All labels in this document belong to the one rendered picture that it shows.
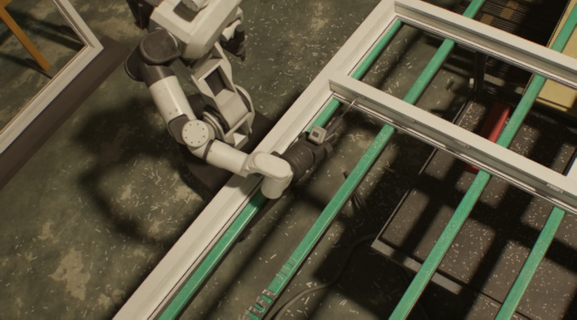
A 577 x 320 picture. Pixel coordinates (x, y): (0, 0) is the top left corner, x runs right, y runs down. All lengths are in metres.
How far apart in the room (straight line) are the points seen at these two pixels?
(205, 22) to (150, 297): 0.82
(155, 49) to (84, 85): 1.99
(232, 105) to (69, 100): 1.56
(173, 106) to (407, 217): 0.88
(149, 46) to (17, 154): 2.03
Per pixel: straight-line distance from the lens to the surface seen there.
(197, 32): 1.74
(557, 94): 2.27
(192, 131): 1.63
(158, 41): 1.71
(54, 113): 3.63
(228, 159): 1.64
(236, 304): 2.64
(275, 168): 1.61
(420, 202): 2.03
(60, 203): 3.30
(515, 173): 1.75
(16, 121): 3.69
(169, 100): 1.67
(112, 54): 3.72
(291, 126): 1.85
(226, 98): 2.27
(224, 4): 1.79
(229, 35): 2.33
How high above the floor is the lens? 2.40
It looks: 55 degrees down
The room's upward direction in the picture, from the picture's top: 19 degrees counter-clockwise
